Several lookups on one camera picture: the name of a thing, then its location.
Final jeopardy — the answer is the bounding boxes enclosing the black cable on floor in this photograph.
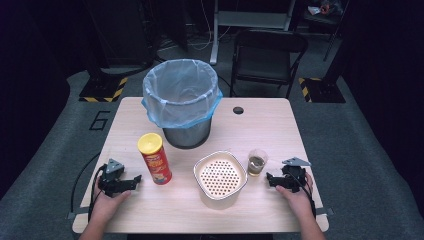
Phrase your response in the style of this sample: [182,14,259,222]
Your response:
[69,151,102,214]

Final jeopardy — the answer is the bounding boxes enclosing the grey metal trash bin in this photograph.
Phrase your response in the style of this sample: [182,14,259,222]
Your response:
[162,116,213,150]

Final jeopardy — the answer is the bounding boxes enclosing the clear plastic cup brown liquid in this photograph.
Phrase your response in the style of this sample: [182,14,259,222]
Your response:
[246,148,269,178]

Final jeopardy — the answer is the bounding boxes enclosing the beige perforated strainer basin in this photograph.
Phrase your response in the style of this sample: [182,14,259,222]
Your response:
[192,150,249,202]

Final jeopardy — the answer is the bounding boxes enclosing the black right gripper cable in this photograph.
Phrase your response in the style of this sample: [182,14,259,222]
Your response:
[289,171,318,218]

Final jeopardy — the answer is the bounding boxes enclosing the white metal desk frame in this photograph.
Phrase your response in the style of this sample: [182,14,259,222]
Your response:
[209,0,297,66]

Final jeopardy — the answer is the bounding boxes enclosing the blue translucent bin liner bag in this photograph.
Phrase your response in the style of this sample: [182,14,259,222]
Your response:
[141,58,224,130]

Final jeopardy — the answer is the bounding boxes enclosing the person's left hand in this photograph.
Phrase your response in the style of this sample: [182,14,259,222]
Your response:
[90,186,133,228]

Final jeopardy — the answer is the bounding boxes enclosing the person's right hand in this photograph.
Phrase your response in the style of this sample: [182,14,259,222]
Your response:
[275,172,316,222]

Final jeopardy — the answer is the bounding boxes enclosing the black yellow striped stand base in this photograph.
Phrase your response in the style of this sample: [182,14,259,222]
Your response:
[297,76,347,104]
[78,76,129,104]

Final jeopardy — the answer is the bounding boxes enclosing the red chips can yellow lid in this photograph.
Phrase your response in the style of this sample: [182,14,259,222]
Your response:
[136,132,174,186]

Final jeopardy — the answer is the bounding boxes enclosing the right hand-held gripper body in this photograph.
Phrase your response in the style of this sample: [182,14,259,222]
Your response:
[280,156,313,194]

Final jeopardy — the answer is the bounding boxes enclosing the white cables on floor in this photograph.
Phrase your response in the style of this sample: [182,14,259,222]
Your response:
[159,0,233,53]

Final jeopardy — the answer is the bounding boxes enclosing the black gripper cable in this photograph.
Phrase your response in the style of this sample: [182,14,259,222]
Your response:
[87,163,108,223]
[289,171,318,218]

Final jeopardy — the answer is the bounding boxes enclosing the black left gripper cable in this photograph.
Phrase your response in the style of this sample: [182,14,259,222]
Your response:
[87,163,108,223]

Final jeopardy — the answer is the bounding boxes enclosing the dark cluttered side table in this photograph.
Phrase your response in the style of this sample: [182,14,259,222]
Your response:
[301,0,351,63]

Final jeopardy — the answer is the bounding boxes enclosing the black folding chair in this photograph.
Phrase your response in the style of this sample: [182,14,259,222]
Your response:
[229,28,310,100]

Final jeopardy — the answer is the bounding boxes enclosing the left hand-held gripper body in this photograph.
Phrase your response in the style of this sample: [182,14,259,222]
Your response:
[97,157,128,198]

